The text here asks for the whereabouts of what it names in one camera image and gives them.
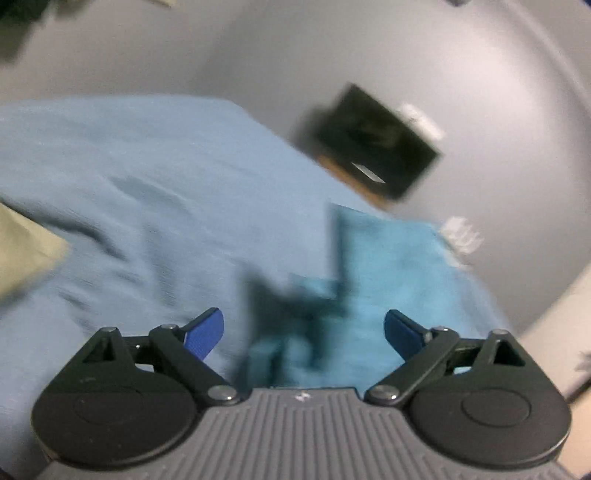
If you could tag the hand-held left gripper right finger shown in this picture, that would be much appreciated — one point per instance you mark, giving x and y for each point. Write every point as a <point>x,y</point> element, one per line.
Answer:
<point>404,334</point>

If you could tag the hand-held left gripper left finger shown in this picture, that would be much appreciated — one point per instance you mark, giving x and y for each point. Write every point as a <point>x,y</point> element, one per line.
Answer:
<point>205,334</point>

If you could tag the teal hoodie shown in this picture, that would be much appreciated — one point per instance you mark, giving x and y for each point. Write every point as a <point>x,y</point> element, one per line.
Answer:
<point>392,267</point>

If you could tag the light blue blanket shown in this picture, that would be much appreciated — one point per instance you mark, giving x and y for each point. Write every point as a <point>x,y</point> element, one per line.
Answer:
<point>161,184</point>

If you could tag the wooden desk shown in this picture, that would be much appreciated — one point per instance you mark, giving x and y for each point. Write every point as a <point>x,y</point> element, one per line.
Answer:
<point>344,177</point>

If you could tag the black monitor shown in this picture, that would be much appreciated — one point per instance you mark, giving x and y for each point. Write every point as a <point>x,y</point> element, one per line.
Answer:
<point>378,138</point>

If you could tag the beige cloth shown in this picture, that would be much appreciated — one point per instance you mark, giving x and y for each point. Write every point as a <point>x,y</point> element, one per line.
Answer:
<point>23,254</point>

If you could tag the white wall socket panel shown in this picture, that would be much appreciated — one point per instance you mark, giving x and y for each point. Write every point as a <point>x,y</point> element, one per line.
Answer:
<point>422,121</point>

